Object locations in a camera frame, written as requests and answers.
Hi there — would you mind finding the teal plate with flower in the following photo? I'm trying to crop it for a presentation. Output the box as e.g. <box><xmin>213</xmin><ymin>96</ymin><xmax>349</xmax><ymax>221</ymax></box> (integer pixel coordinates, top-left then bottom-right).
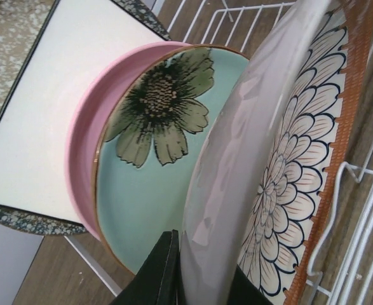
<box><xmin>92</xmin><ymin>44</ymin><xmax>248</xmax><ymax>275</ymax></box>

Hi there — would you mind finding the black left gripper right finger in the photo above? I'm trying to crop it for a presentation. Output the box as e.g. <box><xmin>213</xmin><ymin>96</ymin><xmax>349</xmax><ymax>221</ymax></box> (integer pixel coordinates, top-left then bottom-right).
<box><xmin>233</xmin><ymin>266</ymin><xmax>269</xmax><ymax>305</ymax></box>

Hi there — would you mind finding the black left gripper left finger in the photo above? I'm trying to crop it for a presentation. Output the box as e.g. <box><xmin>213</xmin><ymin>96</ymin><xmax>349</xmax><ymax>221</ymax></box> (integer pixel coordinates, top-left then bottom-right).
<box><xmin>116</xmin><ymin>230</ymin><xmax>179</xmax><ymax>305</ymax></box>

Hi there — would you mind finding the floral plate with orange rim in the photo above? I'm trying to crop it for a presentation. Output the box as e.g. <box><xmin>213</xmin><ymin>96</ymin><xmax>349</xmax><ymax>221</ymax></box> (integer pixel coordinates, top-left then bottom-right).
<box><xmin>180</xmin><ymin>1</ymin><xmax>373</xmax><ymax>304</ymax></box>

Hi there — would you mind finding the pink round plate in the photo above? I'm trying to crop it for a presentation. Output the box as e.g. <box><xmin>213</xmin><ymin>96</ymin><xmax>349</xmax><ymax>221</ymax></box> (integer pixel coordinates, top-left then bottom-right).
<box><xmin>64</xmin><ymin>41</ymin><xmax>189</xmax><ymax>240</ymax></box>

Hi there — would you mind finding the dark speckled round plate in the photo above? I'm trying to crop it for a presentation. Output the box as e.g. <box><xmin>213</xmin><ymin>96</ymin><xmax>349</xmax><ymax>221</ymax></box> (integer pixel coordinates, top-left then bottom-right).
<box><xmin>0</xmin><ymin>0</ymin><xmax>171</xmax><ymax>237</ymax></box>

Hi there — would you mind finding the white wire dish rack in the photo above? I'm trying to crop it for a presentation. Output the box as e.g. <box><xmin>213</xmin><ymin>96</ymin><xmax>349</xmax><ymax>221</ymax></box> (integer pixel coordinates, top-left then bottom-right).
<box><xmin>65</xmin><ymin>1</ymin><xmax>373</xmax><ymax>304</ymax></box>

